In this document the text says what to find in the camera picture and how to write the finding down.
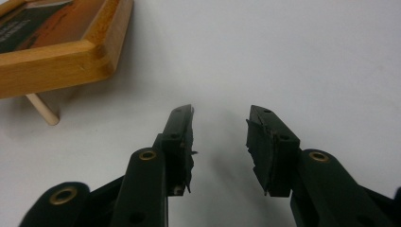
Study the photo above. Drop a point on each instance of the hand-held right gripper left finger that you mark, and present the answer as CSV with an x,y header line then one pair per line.
x,y
176,148

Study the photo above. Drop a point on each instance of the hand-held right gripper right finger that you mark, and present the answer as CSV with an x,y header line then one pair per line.
x,y
271,157

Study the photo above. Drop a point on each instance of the orange rimmed rectangular tray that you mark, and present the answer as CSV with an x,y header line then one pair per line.
x,y
60,66

